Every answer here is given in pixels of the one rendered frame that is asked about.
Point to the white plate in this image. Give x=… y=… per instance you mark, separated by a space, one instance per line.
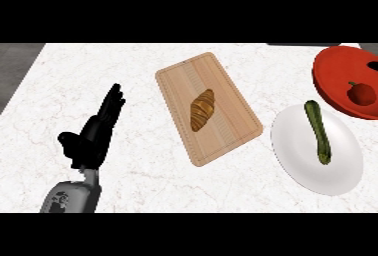
x=315 y=150

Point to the wooden cutting board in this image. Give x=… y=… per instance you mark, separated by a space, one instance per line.
x=212 y=106

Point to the green zucchini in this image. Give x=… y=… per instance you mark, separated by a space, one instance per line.
x=318 y=130

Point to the brown croissant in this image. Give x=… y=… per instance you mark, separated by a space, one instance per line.
x=203 y=110

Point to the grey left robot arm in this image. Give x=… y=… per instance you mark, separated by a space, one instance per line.
x=74 y=195

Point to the red bell pepper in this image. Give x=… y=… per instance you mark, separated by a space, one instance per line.
x=361 y=94

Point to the red bowl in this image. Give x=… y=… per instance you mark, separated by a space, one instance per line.
x=340 y=73

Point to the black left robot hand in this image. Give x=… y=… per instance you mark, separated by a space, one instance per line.
x=95 y=131

